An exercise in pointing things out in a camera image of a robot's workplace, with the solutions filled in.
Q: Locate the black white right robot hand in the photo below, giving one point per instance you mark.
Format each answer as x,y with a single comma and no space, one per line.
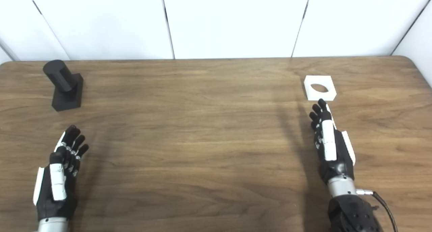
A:
329,144

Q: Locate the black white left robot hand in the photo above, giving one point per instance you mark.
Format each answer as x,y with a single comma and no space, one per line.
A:
57,181

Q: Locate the white square piece with hole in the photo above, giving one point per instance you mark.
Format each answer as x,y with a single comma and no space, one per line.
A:
320,95

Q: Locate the black peg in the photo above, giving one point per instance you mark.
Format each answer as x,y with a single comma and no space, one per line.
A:
65,86

